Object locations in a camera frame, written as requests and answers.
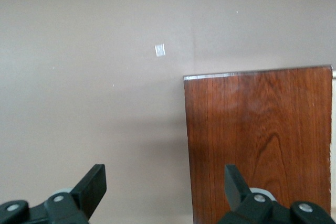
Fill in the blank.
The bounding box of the small clear tape patch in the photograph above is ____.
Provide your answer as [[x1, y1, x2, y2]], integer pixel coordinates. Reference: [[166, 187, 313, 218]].
[[154, 43, 166, 58]]

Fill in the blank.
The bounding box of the dark brown wooden box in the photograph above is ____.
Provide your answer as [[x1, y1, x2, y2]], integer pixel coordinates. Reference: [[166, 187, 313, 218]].
[[183, 64, 333, 224]]

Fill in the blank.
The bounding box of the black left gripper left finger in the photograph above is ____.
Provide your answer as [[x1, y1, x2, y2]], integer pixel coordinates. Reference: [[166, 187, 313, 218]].
[[0, 164, 107, 224]]

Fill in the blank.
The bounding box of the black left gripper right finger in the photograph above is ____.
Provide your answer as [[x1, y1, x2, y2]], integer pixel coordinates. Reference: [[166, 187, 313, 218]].
[[217, 164, 336, 224]]

